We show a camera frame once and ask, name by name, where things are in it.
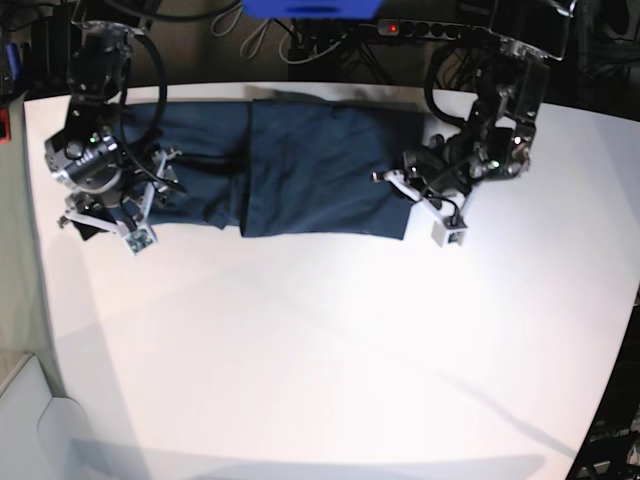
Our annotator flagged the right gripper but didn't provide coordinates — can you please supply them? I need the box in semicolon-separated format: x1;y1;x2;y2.
57;147;186;241

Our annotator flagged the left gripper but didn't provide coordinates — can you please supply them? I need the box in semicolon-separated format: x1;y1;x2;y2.
372;149;470;230

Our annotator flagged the dark blue t-shirt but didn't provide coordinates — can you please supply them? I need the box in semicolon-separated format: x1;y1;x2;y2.
97;97;426;242

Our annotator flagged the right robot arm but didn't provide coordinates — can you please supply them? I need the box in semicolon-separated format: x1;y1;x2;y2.
45;1;184;254

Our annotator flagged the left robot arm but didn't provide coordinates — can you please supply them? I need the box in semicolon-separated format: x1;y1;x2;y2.
372;1;576;244

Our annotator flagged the red object at left edge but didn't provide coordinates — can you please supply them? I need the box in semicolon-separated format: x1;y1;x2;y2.
0;107;11;144

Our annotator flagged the blue box at top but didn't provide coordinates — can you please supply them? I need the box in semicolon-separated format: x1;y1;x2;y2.
242;0;382;19

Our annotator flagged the grey bin at left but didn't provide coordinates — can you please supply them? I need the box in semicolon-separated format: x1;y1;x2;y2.
1;355;96;479

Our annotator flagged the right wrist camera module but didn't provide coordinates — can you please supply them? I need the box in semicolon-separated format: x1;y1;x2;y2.
123;226;157;256

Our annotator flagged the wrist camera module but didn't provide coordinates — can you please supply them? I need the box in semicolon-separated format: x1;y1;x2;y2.
123;226;157;256
431;218;468;248

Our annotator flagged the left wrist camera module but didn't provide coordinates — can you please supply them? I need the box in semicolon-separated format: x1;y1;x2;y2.
431;218;468;248

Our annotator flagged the black power strip red switch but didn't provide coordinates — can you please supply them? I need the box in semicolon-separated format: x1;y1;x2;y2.
376;19;488;41

